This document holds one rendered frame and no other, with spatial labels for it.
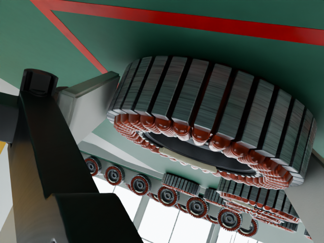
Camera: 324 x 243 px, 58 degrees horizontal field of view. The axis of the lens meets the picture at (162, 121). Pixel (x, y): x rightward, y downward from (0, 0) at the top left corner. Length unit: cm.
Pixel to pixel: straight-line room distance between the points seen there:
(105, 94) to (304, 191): 12
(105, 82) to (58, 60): 8
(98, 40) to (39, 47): 7
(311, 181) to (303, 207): 1
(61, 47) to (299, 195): 16
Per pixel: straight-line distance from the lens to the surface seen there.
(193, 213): 146
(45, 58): 24
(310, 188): 17
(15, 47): 25
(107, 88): 16
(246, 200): 37
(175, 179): 81
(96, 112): 16
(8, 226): 405
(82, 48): 18
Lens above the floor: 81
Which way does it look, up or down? 13 degrees down
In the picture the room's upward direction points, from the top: 159 degrees counter-clockwise
